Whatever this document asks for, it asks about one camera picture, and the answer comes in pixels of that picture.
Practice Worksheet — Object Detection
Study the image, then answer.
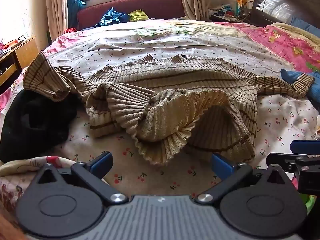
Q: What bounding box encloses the blue plastic bag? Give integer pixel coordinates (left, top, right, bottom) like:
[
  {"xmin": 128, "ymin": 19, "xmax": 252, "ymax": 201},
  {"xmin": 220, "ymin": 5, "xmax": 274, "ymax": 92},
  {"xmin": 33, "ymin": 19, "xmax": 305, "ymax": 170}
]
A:
[{"xmin": 67, "ymin": 0, "xmax": 87, "ymax": 29}]

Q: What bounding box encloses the beige striped ribbed sweater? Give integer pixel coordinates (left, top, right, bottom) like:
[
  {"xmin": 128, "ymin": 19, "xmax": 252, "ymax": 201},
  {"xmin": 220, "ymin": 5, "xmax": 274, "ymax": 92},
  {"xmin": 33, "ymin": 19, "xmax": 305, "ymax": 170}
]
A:
[{"xmin": 23, "ymin": 52, "xmax": 315, "ymax": 167}]

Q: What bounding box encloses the yellow packet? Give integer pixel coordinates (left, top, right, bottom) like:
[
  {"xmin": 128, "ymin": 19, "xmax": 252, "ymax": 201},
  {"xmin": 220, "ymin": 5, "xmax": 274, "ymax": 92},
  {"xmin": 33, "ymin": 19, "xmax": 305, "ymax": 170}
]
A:
[{"xmin": 234, "ymin": 0, "xmax": 247, "ymax": 15}]

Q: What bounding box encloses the black garment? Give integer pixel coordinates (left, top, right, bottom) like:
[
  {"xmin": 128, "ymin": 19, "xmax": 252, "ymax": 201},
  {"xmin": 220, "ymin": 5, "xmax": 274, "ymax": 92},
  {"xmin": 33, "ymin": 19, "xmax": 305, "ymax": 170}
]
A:
[{"xmin": 0, "ymin": 89, "xmax": 80, "ymax": 163}]

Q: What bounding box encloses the yellow-green cloth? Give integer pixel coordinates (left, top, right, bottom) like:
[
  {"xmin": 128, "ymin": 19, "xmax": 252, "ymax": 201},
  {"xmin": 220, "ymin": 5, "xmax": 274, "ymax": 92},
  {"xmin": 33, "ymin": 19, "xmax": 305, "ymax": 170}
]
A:
[{"xmin": 128, "ymin": 9, "xmax": 150, "ymax": 22}]

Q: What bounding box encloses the cream cartoon print blanket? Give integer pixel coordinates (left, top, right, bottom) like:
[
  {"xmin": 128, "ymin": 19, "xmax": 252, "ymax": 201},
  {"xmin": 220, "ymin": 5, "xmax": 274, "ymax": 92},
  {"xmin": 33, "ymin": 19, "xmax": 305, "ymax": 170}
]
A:
[{"xmin": 0, "ymin": 155, "xmax": 75, "ymax": 205}]

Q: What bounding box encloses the beige fringed blanket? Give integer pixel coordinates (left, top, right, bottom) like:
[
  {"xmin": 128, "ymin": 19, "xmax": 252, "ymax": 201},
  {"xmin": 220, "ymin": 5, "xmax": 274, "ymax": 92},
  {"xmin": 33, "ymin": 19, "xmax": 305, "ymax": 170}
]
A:
[{"xmin": 271, "ymin": 22, "xmax": 320, "ymax": 46}]

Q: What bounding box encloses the pink cartoon print quilt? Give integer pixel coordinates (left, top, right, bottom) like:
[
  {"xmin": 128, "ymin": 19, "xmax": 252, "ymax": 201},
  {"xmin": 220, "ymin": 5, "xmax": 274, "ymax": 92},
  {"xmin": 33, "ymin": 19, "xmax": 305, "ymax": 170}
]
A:
[{"xmin": 0, "ymin": 20, "xmax": 320, "ymax": 115}]

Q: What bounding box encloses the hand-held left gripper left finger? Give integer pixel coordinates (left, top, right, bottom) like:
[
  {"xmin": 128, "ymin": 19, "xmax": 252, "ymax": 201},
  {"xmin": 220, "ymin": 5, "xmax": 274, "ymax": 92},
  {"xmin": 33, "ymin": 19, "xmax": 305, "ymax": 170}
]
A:
[{"xmin": 32, "ymin": 152, "xmax": 129, "ymax": 204}]

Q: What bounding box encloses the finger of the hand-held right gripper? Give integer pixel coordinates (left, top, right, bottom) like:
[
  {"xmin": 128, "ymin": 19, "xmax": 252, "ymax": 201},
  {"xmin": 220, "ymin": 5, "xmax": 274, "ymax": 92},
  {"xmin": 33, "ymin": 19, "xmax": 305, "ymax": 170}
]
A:
[
  {"xmin": 266, "ymin": 152, "xmax": 300, "ymax": 173},
  {"xmin": 290, "ymin": 140, "xmax": 320, "ymax": 152}
]

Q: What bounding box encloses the blue pillow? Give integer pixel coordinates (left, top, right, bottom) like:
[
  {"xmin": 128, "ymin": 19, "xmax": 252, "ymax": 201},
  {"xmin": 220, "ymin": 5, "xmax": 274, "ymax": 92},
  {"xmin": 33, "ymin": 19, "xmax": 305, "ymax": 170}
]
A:
[{"xmin": 290, "ymin": 16, "xmax": 320, "ymax": 37}]

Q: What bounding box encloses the blue knitted cloth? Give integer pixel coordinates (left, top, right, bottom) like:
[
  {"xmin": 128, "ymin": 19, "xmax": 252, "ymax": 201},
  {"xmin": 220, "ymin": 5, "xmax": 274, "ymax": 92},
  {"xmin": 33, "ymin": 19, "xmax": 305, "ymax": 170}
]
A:
[{"xmin": 280, "ymin": 69, "xmax": 320, "ymax": 103}]

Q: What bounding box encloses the maroon sofa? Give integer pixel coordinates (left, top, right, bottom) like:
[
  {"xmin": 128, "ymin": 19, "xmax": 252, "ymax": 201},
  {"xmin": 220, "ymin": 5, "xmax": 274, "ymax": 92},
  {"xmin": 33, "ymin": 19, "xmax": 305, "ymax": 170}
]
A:
[{"xmin": 77, "ymin": 0, "xmax": 187, "ymax": 30}]

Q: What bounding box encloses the cherry print bed sheet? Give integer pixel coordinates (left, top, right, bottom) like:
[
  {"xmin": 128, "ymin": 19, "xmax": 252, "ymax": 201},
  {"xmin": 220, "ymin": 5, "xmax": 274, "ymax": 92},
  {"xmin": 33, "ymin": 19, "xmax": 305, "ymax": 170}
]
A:
[{"xmin": 0, "ymin": 20, "xmax": 320, "ymax": 198}]

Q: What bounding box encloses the dark wooden headboard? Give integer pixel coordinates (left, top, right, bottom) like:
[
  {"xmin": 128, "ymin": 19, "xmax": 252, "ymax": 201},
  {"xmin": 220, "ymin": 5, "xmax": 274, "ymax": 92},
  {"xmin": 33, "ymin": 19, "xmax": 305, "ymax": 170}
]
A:
[{"xmin": 251, "ymin": 0, "xmax": 320, "ymax": 28}]

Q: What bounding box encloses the blue garment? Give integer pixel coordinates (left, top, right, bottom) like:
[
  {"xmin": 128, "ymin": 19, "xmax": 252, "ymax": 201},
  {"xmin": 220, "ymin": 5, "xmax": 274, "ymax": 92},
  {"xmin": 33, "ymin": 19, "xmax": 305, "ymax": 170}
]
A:
[{"xmin": 94, "ymin": 7, "xmax": 130, "ymax": 28}]

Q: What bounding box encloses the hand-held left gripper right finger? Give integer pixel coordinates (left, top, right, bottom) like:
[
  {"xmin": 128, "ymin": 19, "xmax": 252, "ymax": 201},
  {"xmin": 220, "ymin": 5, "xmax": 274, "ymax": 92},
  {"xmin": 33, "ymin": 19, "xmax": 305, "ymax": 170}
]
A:
[{"xmin": 195, "ymin": 153, "xmax": 292, "ymax": 204}]

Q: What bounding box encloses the cluttered dark nightstand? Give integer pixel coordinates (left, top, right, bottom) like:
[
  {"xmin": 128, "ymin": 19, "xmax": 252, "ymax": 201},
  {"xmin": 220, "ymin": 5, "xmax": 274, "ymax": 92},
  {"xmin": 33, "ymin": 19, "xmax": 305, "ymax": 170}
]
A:
[{"xmin": 209, "ymin": 2, "xmax": 253, "ymax": 23}]

